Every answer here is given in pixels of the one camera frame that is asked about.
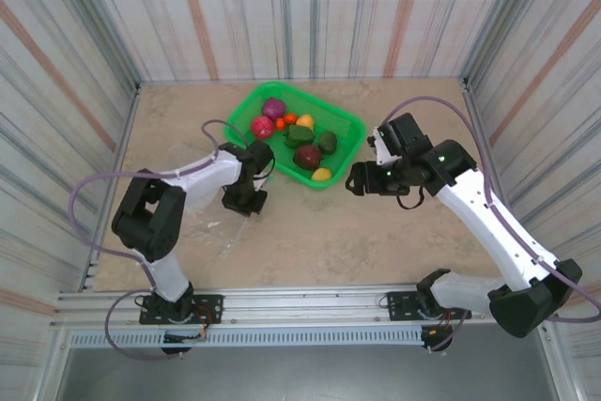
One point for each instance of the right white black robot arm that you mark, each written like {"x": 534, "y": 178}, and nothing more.
{"x": 493, "y": 227}

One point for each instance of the clear zip-top bag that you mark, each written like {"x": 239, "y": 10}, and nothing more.
{"x": 216, "y": 232}

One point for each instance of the small orange toy tomato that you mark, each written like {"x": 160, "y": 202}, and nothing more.
{"x": 291, "y": 118}

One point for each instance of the light green toy pepper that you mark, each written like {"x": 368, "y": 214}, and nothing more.
{"x": 298, "y": 135}

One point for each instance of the pink-red toy fruit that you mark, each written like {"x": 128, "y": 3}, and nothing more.
{"x": 261, "y": 127}

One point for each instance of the yellow-orange toy pepper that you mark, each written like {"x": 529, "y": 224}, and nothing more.
{"x": 305, "y": 121}

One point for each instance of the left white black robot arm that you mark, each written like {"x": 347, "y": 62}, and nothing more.
{"x": 155, "y": 213}

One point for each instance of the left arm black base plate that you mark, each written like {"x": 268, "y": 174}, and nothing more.
{"x": 211, "y": 307}

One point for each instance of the small red-orange toy tomato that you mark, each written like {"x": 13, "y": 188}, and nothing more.
{"x": 280, "y": 124}

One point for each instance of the green plastic mesh tray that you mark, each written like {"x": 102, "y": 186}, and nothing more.
{"x": 347, "y": 133}

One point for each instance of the dark green toy pepper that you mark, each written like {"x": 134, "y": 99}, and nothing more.
{"x": 328, "y": 142}

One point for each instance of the dark red toy apple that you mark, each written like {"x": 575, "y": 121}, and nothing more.
{"x": 307, "y": 156}

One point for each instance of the yellow toy lemon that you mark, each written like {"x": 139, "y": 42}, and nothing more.
{"x": 321, "y": 174}

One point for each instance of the purple toy cabbage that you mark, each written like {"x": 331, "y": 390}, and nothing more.
{"x": 273, "y": 108}

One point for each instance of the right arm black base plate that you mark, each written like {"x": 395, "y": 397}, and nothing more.
{"x": 399, "y": 307}

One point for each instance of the aluminium mounting rail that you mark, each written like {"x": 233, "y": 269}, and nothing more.
{"x": 305, "y": 307}

